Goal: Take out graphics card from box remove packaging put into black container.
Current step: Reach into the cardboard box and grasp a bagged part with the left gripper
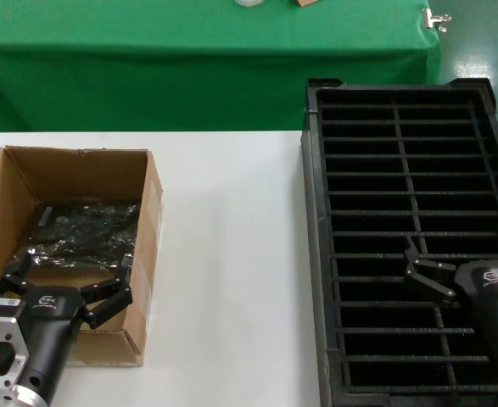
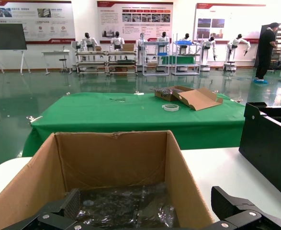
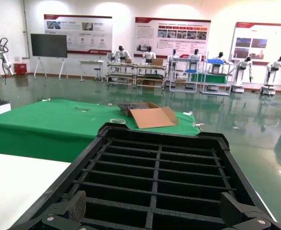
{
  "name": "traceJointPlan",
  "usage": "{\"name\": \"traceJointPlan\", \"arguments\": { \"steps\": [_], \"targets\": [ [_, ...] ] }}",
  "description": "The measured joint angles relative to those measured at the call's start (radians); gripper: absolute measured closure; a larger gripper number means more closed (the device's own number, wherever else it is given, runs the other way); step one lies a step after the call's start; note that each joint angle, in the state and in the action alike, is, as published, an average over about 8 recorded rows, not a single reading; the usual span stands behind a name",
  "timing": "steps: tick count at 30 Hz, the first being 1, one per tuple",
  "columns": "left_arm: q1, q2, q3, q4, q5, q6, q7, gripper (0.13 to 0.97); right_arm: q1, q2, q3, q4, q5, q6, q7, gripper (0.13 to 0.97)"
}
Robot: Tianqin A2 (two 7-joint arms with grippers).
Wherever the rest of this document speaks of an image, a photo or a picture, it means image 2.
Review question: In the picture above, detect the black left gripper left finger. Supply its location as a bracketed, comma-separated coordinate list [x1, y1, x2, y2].
[0, 188, 85, 230]

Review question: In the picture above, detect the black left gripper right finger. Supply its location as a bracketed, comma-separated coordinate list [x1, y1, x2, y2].
[180, 186, 281, 230]

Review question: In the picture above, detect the translucent grey antistatic bag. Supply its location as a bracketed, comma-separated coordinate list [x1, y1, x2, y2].
[76, 181, 181, 228]

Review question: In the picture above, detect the black slotted plastic container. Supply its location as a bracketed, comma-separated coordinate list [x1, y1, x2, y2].
[238, 102, 281, 204]

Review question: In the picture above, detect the large open brown cardboard box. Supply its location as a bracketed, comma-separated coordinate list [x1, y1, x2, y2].
[0, 130, 215, 230]

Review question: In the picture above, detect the small flat open cardboard box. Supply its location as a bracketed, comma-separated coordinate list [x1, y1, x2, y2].
[150, 85, 224, 112]

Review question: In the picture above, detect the white tape roll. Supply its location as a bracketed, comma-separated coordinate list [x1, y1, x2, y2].
[161, 103, 180, 113]

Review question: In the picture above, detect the green tablecloth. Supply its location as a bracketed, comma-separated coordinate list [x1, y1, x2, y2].
[22, 92, 247, 158]

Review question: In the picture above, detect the grey textured packet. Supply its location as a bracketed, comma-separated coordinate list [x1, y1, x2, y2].
[152, 87, 181, 95]

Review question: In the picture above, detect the black stool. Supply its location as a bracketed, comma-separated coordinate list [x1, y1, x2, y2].
[58, 58, 69, 74]

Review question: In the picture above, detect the green shelf cloth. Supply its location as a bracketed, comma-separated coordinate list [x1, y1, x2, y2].
[166, 55, 195, 65]

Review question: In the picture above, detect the white humanoid robot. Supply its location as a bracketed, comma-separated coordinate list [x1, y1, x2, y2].
[178, 33, 200, 56]
[84, 32, 100, 52]
[109, 31, 126, 52]
[154, 31, 171, 72]
[199, 35, 218, 72]
[223, 34, 251, 72]
[135, 33, 147, 67]

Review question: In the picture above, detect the white side table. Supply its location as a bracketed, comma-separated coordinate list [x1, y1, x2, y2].
[41, 50, 71, 75]

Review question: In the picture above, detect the person in black clothes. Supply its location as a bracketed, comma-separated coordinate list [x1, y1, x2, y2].
[252, 22, 280, 84]

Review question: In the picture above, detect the low metal pipe rack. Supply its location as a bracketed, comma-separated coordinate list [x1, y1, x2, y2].
[75, 50, 108, 75]
[106, 50, 139, 76]

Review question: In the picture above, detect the black display board on stand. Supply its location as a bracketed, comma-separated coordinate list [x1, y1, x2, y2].
[0, 23, 32, 76]

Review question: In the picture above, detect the tall white shelf frame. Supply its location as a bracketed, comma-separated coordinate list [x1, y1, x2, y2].
[170, 33, 201, 76]
[142, 41, 171, 76]

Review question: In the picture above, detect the wall poster with four photos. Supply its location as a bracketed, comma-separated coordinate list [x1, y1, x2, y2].
[194, 2, 267, 43]

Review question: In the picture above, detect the wall poster with photo pair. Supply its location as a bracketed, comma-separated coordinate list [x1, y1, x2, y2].
[0, 1, 75, 45]

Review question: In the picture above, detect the wall poster with red chevrons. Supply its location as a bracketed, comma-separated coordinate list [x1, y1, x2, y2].
[96, 1, 174, 44]

